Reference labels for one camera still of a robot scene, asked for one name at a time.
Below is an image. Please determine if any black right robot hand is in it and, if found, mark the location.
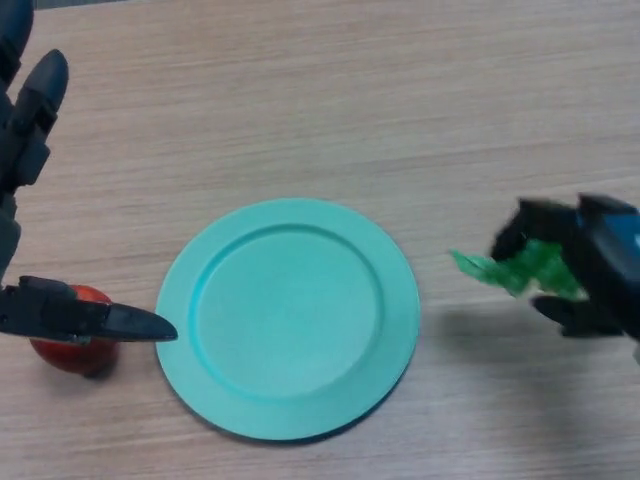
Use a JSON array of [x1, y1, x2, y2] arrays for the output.
[[487, 193, 640, 344]]

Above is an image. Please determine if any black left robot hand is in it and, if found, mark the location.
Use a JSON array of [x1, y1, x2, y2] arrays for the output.
[[0, 0, 180, 346]]

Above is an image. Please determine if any green grapes bunch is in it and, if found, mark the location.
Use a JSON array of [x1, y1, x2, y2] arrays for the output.
[[449, 238, 589, 301]]

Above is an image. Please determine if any green round plate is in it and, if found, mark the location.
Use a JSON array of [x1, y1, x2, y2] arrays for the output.
[[154, 197, 420, 444]]

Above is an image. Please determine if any red apple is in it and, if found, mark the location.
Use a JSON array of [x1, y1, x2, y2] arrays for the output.
[[28, 284, 120, 377]]

